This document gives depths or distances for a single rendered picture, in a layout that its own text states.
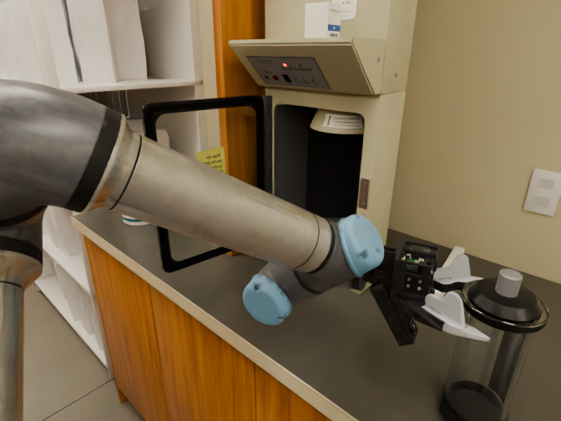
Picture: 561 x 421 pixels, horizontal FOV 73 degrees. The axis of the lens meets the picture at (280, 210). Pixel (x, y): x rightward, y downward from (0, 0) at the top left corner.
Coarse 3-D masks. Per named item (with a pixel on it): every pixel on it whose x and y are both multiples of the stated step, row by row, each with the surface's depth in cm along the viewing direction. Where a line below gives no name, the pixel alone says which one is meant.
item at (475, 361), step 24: (480, 312) 51; (504, 336) 50; (528, 336) 50; (456, 360) 58; (480, 360) 53; (504, 360) 52; (456, 384) 58; (480, 384) 54; (504, 384) 53; (456, 408) 59; (480, 408) 56; (504, 408) 56
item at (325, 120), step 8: (320, 112) 89; (328, 112) 87; (336, 112) 86; (344, 112) 85; (312, 120) 93; (320, 120) 89; (328, 120) 87; (336, 120) 86; (344, 120) 85; (352, 120) 85; (360, 120) 85; (312, 128) 91; (320, 128) 88; (328, 128) 87; (336, 128) 86; (344, 128) 85; (352, 128) 85; (360, 128) 85
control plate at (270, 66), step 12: (252, 60) 83; (264, 60) 81; (276, 60) 78; (288, 60) 76; (300, 60) 74; (312, 60) 72; (264, 72) 85; (276, 72) 82; (288, 72) 80; (300, 72) 78; (312, 72) 76; (276, 84) 87; (288, 84) 84; (300, 84) 82; (312, 84) 80; (324, 84) 77
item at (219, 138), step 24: (168, 120) 80; (192, 120) 83; (216, 120) 87; (240, 120) 91; (168, 144) 81; (192, 144) 85; (216, 144) 89; (240, 144) 93; (216, 168) 91; (240, 168) 95; (192, 240) 93
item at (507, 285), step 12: (504, 276) 51; (516, 276) 51; (468, 288) 56; (480, 288) 53; (492, 288) 53; (504, 288) 51; (516, 288) 51; (480, 300) 52; (492, 300) 51; (504, 300) 51; (516, 300) 51; (528, 300) 51; (492, 312) 50; (504, 312) 50; (516, 312) 49; (528, 312) 49; (540, 312) 50
